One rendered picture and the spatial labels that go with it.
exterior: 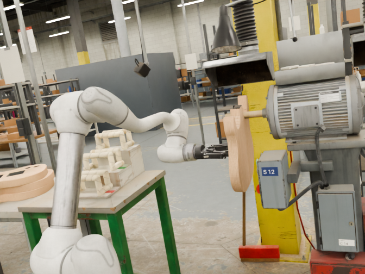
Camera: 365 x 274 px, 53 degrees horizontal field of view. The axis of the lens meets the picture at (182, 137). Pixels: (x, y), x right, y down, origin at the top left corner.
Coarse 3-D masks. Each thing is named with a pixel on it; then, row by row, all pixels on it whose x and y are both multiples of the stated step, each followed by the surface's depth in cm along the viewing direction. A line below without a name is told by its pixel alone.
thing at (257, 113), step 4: (244, 112) 176; (248, 112) 175; (252, 112) 174; (256, 112) 173; (260, 112) 172; (228, 116) 178; (244, 116) 175; (248, 116) 175; (252, 116) 174; (256, 116) 174; (260, 116) 173
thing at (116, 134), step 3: (111, 132) 218; (114, 132) 217; (117, 132) 216; (120, 132) 215; (123, 132) 216; (96, 135) 221; (99, 135) 220; (102, 135) 219; (105, 135) 219; (108, 135) 218; (111, 135) 217; (114, 135) 217; (117, 135) 216; (99, 138) 221; (102, 138) 221
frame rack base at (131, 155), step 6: (126, 150) 215; (132, 150) 216; (138, 150) 223; (114, 156) 217; (126, 156) 214; (132, 156) 216; (138, 156) 223; (102, 162) 221; (108, 162) 219; (126, 162) 215; (132, 162) 215; (138, 162) 222; (132, 168) 215; (138, 168) 222; (138, 174) 221
